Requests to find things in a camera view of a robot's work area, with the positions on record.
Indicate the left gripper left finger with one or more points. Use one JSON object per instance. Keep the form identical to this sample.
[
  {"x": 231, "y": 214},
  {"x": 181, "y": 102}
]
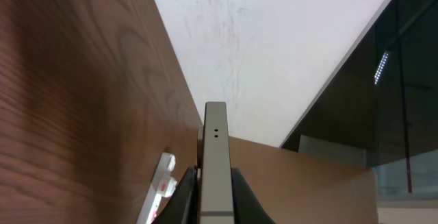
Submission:
[{"x": 182, "y": 208}]

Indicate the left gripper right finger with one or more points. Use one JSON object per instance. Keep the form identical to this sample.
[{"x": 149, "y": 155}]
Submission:
[{"x": 247, "y": 209}]

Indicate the white power strip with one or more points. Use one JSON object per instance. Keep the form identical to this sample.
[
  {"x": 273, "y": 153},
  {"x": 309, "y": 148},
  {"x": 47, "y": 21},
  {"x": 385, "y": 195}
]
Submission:
[{"x": 162, "y": 186}]

